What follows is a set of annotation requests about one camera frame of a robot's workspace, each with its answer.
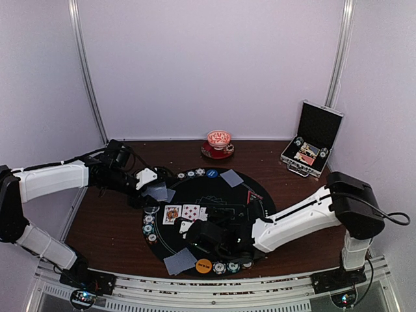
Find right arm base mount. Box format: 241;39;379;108
310;265;367;309

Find left aluminium frame post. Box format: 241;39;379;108
68;0;109;144

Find triangular all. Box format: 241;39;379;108
247;190;263;204

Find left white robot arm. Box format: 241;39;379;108
1;140;166;289

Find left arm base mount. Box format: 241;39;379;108
54;256;116;311

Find aluminium poker case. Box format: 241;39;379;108
280;101;344;178

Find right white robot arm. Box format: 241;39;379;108
175;172;385;287

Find red playing card deck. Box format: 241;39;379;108
294;152;315;166

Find chip roll in case left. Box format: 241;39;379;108
293;136;304;147

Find chip roll in case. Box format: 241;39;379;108
318;148;330;159
293;136;304;147

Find aluminium frame post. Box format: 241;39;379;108
68;0;109;144
324;0;356;109

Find jack of hearts card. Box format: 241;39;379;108
162;205;182;226

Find eight of diamonds card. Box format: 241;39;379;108
181;204;200;222

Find green chip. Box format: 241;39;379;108
142;224;155;236
187;170;197;179
226;262;241;274

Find red patterned bowl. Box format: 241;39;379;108
207;130;231;150

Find card dealt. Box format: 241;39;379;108
220;169;244;188
164;250;198;276

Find blue small blind button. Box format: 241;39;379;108
206;169;218;178

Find right aluminium frame post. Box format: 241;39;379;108
324;0;356;109

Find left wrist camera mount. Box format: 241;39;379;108
134;168;158;190

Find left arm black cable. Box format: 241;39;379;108
6;146;170;183

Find orange big blind button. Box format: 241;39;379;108
195;259;213;274

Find playing card deck in case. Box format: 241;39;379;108
300;142;320;158

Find ace of diamonds card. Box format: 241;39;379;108
198;207;208;221

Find red floral saucer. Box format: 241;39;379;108
201;140;235;160

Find chip roll in case right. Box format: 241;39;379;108
318;148;330;159

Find round black poker mat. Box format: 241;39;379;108
146;168;276;278

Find grey card deck box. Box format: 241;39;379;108
142;182;176;203

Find clear dealer button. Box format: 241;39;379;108
143;205;160;215

